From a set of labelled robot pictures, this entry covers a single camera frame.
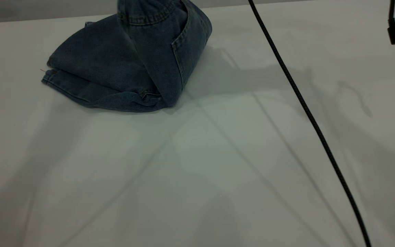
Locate blue denim shorts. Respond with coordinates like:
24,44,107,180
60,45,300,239
41,0,213,114

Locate thick black braided cable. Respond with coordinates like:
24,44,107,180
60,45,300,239
247,0,373,247

